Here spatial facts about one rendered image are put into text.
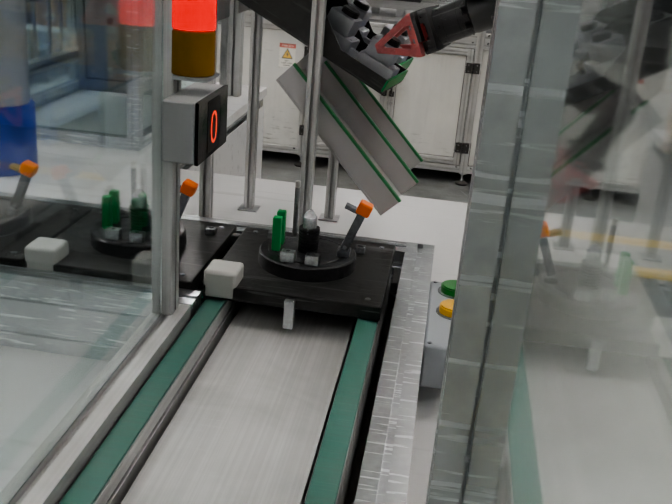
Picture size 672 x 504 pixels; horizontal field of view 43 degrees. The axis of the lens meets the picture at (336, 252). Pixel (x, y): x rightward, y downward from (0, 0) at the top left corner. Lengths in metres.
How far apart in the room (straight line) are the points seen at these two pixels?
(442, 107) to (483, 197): 4.86
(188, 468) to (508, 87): 0.66
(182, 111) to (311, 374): 0.35
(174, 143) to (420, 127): 4.28
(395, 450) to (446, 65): 4.37
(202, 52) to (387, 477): 0.49
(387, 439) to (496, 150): 0.61
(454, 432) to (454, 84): 4.82
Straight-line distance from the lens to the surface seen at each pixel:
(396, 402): 0.95
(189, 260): 1.23
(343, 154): 1.41
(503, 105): 0.30
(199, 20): 0.98
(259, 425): 0.96
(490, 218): 0.31
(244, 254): 1.26
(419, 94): 5.16
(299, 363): 1.08
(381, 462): 0.84
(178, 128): 0.96
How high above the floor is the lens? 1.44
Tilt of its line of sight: 21 degrees down
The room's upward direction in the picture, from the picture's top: 5 degrees clockwise
